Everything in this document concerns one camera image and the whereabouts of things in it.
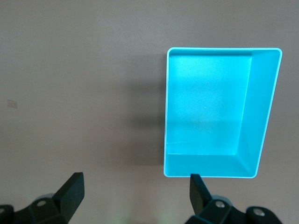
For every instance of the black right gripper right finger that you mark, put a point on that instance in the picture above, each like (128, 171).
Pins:
(203, 205)

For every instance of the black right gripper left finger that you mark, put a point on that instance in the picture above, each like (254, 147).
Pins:
(67, 200)

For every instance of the blue plastic box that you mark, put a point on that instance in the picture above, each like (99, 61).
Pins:
(205, 98)

